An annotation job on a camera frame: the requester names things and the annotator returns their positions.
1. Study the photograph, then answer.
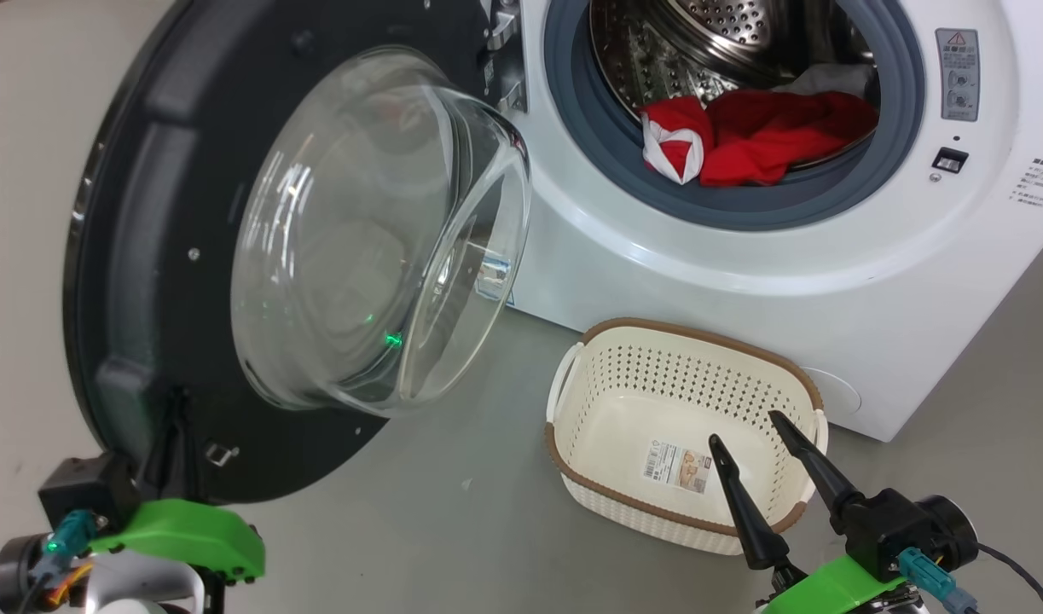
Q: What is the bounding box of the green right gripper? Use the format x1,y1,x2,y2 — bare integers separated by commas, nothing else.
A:
709,411,923,614

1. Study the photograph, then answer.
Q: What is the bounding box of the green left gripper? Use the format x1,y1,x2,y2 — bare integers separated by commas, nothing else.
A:
90,388,266,614

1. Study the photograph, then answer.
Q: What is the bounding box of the black round glass washer door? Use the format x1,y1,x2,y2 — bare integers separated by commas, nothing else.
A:
63,0,532,504

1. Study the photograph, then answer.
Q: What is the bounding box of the red and white garment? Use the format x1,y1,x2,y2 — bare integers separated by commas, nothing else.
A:
639,64,880,187

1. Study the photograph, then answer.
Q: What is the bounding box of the cream laundry basket brown rim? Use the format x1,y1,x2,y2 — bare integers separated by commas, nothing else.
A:
545,318,829,557

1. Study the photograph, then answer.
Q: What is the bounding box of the white front-load washing machine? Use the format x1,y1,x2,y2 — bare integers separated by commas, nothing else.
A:
478,0,1043,443

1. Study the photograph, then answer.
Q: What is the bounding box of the stainless steel washing machine drum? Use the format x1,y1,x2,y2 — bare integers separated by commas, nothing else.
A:
589,0,880,171

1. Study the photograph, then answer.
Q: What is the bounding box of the metal door hinge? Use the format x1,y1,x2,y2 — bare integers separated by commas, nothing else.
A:
483,0,529,116

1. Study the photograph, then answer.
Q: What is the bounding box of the paper product label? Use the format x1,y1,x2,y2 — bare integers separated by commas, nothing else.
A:
642,439,711,494

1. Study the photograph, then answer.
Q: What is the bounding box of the round white filter cover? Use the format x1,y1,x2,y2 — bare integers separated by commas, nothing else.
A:
798,367,863,416

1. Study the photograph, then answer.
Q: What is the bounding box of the blue energy label sticker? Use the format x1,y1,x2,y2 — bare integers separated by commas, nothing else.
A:
477,256,515,306

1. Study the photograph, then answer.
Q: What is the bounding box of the grey warning sticker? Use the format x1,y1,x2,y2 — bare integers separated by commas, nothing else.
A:
936,28,980,122

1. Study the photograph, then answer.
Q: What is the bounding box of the teal plug black cable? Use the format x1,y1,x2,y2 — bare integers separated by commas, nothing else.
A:
26,510,97,611
898,546,1043,614

